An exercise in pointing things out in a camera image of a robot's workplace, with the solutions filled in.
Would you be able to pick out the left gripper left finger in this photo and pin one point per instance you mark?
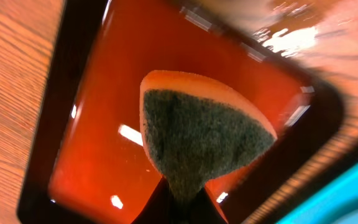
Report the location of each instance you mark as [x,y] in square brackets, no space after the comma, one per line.
[160,207]

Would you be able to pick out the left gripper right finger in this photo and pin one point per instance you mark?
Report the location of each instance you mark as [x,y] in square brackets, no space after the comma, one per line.
[200,210]

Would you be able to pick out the black tray with red liquid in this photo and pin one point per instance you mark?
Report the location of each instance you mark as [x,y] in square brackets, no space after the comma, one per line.
[87,163]

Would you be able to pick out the blue plastic tray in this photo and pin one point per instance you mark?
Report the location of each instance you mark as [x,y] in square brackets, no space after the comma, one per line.
[335,200]

